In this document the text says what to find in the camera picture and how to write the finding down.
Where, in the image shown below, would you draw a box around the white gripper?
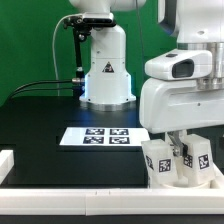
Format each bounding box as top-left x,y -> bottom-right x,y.
139,78 -> 224,157

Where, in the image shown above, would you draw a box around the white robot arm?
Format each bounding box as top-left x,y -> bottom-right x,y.
69,0 -> 224,153

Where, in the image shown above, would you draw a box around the white left fence rail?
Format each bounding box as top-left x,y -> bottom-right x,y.
0,150 -> 14,185

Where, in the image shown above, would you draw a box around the black camera stand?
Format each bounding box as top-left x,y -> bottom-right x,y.
63,12 -> 116,96

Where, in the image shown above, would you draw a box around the white marker board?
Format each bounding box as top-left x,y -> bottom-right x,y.
60,127 -> 149,147

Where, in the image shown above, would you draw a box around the black cables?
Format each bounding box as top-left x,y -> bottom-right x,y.
8,79 -> 84,100

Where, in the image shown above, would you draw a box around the white front fence rail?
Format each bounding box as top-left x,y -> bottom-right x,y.
0,189 -> 224,216

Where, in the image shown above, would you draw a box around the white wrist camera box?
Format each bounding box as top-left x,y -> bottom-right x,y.
145,49 -> 212,81

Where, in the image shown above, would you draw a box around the grey camera cable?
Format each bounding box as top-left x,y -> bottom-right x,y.
52,13 -> 81,98

